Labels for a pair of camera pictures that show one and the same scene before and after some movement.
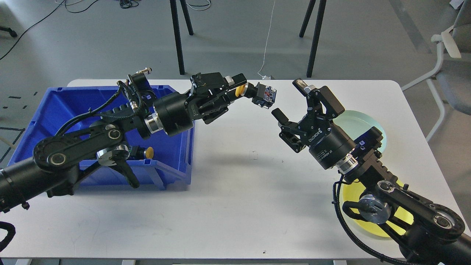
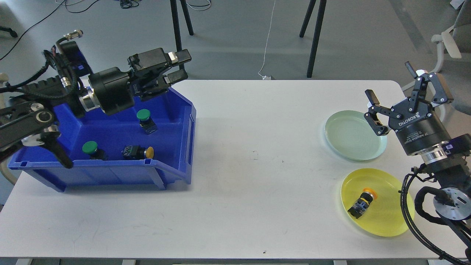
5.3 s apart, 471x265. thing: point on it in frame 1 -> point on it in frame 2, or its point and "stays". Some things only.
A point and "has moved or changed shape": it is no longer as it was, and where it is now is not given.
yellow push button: (263, 95) has moved or changed shape
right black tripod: (320, 16) stays
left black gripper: (176, 112) -> (115, 89)
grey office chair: (450, 80) stays
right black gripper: (329, 147) -> (415, 125)
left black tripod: (174, 11) stays
